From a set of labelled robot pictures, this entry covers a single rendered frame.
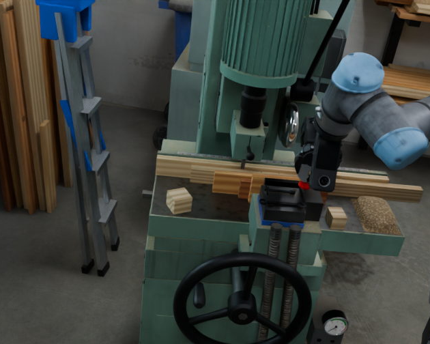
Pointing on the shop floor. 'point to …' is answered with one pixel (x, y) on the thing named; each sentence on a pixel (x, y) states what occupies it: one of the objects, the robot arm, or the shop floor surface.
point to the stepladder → (81, 123)
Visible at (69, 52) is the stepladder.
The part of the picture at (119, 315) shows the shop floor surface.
